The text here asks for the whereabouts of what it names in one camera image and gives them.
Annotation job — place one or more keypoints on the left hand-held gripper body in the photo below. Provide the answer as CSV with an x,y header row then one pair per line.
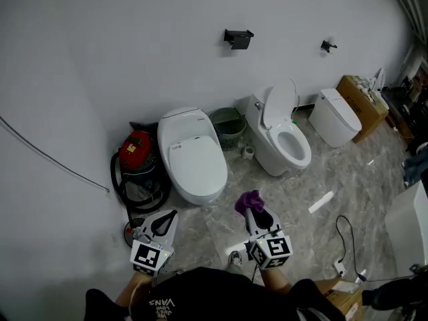
x,y
148,256

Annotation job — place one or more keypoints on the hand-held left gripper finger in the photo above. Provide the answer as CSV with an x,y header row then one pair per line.
x,y
147,226
172,232

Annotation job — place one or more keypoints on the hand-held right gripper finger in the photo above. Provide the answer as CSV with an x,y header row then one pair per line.
x,y
274,219
250,224

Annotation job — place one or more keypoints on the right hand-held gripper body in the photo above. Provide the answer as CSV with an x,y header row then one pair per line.
x,y
272,251

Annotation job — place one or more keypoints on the purple cloth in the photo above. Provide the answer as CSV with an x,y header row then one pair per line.
x,y
249,201

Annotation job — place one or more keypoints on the white oval toilet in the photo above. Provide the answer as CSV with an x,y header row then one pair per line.
x,y
194,159

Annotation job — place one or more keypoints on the person's left forearm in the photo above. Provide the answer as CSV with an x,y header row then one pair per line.
x,y
133,289

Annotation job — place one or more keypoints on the person's right forearm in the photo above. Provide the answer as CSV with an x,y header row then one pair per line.
x,y
275,279

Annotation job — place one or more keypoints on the white toilet brush holder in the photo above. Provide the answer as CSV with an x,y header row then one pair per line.
x,y
248,153

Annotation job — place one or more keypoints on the white toilet with raised lid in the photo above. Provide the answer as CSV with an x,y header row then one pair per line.
x,y
277,139

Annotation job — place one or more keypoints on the white boxy toilet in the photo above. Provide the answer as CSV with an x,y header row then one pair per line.
x,y
334,119

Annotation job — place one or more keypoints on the person's grey shoe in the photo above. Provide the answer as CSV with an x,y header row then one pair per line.
x,y
235,259

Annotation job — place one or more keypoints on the white power strip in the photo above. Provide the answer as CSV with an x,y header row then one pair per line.
x,y
339,268

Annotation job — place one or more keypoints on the person's black shirt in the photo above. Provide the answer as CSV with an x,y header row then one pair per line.
x,y
214,296

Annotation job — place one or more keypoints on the red vacuum cleaner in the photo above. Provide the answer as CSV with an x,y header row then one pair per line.
x,y
135,152

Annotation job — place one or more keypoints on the printed brown cardboard box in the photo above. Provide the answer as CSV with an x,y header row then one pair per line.
x,y
341,296

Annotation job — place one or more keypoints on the green plastic basket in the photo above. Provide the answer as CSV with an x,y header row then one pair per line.
x,y
229,129

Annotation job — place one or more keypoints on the black chair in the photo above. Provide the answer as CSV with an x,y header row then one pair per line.
x,y
394,293

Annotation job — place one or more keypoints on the white cabinet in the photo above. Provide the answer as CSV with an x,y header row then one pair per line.
x,y
409,226

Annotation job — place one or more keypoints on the large brown cardboard box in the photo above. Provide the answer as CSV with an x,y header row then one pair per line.
x,y
364,112

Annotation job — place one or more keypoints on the black wall hook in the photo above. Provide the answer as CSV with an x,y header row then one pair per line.
x,y
328,46

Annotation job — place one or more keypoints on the black wall paper holder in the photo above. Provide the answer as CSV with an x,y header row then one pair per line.
x,y
239,38

